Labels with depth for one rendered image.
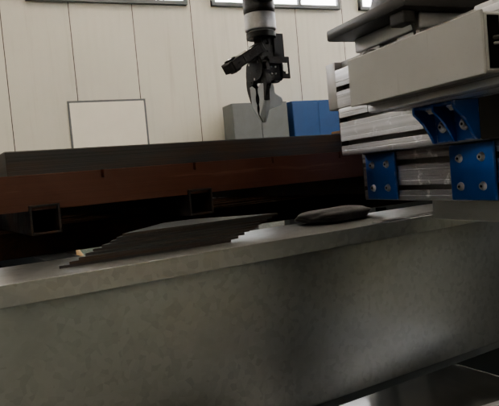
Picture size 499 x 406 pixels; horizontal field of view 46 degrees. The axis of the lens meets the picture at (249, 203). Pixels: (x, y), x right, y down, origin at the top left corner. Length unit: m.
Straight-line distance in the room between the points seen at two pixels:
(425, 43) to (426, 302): 0.83
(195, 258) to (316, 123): 9.46
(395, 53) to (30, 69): 9.11
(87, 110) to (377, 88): 8.99
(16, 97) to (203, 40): 3.20
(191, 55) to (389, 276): 9.11
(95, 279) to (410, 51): 0.52
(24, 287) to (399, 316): 0.87
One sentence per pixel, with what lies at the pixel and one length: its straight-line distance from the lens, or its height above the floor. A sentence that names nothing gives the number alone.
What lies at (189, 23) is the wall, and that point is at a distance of 10.42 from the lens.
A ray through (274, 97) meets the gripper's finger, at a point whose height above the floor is 0.97.
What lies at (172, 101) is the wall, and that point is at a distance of 10.05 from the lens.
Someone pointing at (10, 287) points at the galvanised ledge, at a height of 0.68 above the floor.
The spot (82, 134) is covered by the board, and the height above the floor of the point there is 1.63.
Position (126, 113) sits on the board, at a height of 1.94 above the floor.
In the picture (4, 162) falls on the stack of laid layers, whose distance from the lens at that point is 1.09.
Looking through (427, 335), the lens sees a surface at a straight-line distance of 1.49.
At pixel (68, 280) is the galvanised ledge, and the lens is 0.85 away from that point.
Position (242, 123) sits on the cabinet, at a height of 1.61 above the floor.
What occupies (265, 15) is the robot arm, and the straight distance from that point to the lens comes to 1.43.
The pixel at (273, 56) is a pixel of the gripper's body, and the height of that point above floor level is 1.06.
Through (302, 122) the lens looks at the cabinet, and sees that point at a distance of 10.19.
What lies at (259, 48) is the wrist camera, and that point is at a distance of 1.42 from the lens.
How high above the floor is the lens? 0.80
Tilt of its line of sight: 3 degrees down
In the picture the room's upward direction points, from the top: 5 degrees counter-clockwise
